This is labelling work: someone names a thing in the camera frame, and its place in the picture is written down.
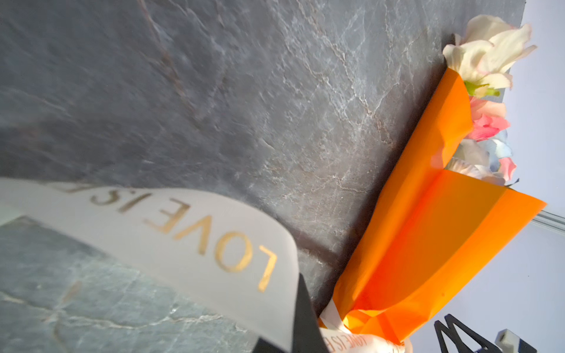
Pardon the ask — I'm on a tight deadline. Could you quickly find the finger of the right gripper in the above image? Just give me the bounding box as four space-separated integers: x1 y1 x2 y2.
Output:
433 314 502 353

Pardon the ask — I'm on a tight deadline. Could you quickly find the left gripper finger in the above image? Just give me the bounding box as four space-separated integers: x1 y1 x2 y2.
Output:
252 274 329 353

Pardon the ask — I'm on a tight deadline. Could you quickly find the white ribbon strip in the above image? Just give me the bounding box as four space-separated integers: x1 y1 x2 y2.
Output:
1 178 411 352

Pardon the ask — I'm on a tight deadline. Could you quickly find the orange wrapping paper sheet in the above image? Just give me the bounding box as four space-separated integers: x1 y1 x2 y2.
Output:
319 69 545 343

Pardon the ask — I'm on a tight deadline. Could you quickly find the light pink rose fake flower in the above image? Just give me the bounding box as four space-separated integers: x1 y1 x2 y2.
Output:
498 157 516 182

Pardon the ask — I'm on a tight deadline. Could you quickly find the cream rose fake flower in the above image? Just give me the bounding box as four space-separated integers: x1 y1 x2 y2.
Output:
442 15 537 98

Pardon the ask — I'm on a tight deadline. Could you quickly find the dark pink rose fake flower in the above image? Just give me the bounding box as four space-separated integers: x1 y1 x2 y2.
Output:
466 96 511 142

